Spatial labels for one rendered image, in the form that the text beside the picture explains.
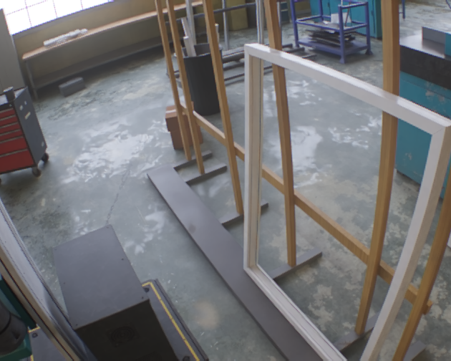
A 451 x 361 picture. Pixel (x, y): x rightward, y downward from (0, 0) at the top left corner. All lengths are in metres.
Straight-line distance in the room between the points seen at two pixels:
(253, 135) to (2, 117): 3.04
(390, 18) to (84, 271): 1.54
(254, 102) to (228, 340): 1.34
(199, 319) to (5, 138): 3.00
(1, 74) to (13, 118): 3.72
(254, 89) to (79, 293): 1.26
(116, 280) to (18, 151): 3.06
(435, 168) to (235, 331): 1.60
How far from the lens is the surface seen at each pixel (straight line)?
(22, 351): 1.54
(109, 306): 1.57
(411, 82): 3.09
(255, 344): 2.32
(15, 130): 4.39
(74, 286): 1.71
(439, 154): 1.18
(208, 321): 2.46
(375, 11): 7.76
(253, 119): 2.04
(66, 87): 7.16
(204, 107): 4.76
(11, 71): 7.99
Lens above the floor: 1.97
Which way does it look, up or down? 32 degrees down
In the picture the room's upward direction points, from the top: 10 degrees counter-clockwise
